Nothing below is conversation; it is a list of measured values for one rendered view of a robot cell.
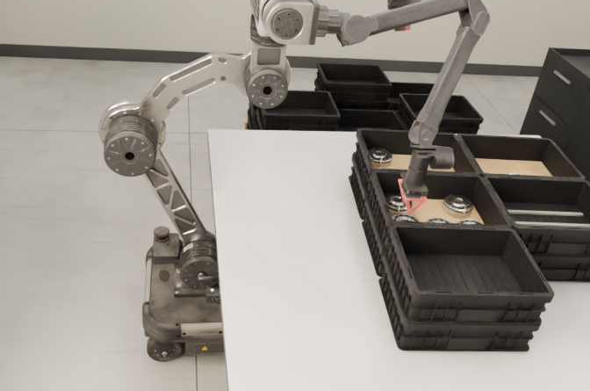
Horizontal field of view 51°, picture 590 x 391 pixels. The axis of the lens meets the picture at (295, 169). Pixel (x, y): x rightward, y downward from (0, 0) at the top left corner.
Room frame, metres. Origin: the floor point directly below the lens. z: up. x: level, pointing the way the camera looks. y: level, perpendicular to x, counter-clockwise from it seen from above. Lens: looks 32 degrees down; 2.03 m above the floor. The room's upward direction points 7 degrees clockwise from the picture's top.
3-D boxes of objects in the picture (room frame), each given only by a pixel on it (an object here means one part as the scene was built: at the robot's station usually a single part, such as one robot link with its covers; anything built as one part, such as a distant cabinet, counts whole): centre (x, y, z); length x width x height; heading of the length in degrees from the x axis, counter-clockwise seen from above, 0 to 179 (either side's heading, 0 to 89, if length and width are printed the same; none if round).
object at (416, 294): (1.40, -0.53, 0.92); 0.40 x 0.30 x 0.02; 99
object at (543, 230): (1.75, -0.87, 0.92); 0.40 x 0.30 x 0.02; 99
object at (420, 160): (1.63, -0.38, 1.10); 0.07 x 0.06 x 0.07; 103
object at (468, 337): (1.40, -0.53, 0.76); 0.40 x 0.30 x 0.12; 99
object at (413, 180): (1.63, -0.37, 1.04); 0.10 x 0.07 x 0.07; 8
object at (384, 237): (1.69, -0.48, 0.87); 0.40 x 0.30 x 0.11; 99
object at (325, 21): (1.74, -0.03, 1.45); 0.09 x 0.08 x 0.12; 13
